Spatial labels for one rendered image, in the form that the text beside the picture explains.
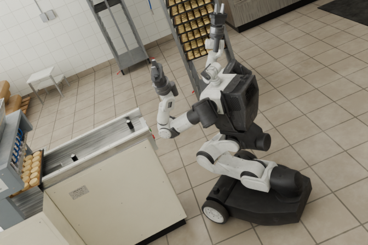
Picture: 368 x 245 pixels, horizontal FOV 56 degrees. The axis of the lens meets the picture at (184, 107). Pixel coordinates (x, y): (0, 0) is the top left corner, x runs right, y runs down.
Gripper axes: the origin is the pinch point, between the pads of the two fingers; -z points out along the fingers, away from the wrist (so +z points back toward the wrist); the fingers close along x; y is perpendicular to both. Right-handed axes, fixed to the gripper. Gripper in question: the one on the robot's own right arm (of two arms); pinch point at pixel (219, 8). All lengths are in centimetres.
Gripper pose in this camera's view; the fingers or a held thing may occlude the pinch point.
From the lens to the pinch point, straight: 225.1
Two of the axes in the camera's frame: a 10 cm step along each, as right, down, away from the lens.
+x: -9.0, 1.5, -4.2
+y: -4.4, -4.5, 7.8
